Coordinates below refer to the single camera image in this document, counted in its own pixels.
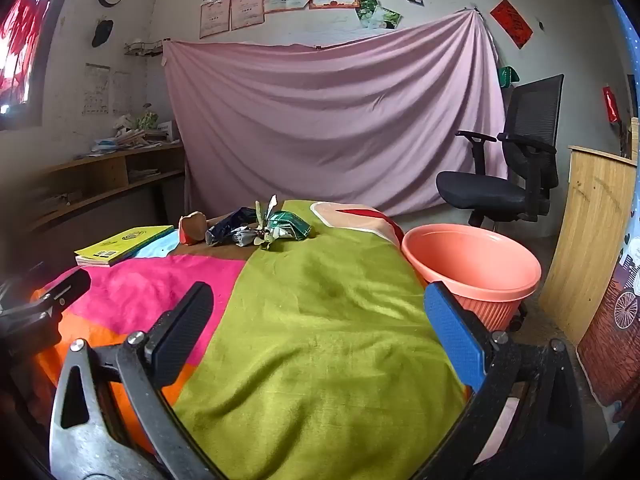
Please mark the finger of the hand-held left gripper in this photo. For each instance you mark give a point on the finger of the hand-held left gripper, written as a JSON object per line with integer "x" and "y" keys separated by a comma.
{"x": 62, "y": 292}

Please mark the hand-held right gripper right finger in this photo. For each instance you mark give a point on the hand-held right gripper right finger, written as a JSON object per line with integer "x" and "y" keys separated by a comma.
{"x": 452, "y": 335}

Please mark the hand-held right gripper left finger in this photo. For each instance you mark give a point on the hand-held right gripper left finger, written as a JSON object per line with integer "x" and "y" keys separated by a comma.
{"x": 182, "y": 330}

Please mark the salmon plastic bin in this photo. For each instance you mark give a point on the salmon plastic bin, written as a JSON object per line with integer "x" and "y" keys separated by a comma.
{"x": 470, "y": 260}

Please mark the orange wrapper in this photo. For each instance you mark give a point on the orange wrapper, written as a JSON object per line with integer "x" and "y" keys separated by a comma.
{"x": 192, "y": 227}

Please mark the dark blue snack wrapper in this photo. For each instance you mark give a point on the dark blue snack wrapper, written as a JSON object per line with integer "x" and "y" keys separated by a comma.
{"x": 225, "y": 227}

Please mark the grey twisted wrapper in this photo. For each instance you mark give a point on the grey twisted wrapper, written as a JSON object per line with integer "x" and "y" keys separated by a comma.
{"x": 247, "y": 236}

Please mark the clear plastic wrapper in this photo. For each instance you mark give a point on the clear plastic wrapper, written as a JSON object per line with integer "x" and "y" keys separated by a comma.
{"x": 267, "y": 232}

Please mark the green foil wrapper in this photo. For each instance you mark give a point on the green foil wrapper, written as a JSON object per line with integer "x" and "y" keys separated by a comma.
{"x": 295, "y": 225}

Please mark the yellow book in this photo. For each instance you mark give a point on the yellow book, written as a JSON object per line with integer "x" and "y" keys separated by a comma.
{"x": 125, "y": 242}

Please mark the colourful patchwork blanket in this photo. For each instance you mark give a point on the colourful patchwork blanket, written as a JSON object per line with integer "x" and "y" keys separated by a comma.
{"x": 310, "y": 310}

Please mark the wooden desk shelf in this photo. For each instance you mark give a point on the wooden desk shelf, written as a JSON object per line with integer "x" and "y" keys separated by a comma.
{"x": 100, "y": 165}

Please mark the stack of shelf booklets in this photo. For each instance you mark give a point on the stack of shelf booklets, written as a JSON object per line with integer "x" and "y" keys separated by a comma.
{"x": 144, "y": 175}

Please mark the black office chair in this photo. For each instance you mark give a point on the black office chair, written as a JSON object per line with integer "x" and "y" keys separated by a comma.
{"x": 480, "y": 192}

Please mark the wooden cabinet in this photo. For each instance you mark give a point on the wooden cabinet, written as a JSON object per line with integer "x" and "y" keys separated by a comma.
{"x": 585, "y": 240}

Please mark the printed blue curtain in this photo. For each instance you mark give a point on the printed blue curtain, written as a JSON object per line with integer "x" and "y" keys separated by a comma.
{"x": 615, "y": 320}

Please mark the pile of papers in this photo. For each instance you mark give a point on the pile of papers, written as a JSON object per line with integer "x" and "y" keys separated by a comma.
{"x": 127, "y": 140}

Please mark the green patterned bag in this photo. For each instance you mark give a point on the green patterned bag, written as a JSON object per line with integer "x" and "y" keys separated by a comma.
{"x": 147, "y": 119}

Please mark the white cardboard box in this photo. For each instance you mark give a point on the white cardboard box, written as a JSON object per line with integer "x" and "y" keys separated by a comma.
{"x": 169, "y": 131}

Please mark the pink hanging sheet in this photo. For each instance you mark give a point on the pink hanging sheet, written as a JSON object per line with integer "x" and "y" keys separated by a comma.
{"x": 325, "y": 125}

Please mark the red window decoration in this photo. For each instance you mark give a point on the red window decoration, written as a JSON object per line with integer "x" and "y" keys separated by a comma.
{"x": 20, "y": 40}

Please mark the green hanging bag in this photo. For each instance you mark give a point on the green hanging bag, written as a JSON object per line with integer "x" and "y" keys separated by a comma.
{"x": 508, "y": 76}

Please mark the red hanging packet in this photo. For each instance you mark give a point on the red hanging packet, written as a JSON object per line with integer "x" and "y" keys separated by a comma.
{"x": 610, "y": 105}

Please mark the red diamond paper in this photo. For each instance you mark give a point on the red diamond paper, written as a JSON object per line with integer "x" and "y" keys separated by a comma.
{"x": 511, "y": 22}

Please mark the green landscape photo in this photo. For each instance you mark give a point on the green landscape photo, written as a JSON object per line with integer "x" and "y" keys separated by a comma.
{"x": 386, "y": 19}
{"x": 365, "y": 9}

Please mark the wall calendar sheet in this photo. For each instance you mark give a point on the wall calendar sheet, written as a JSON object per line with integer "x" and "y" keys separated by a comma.
{"x": 96, "y": 89}
{"x": 121, "y": 92}

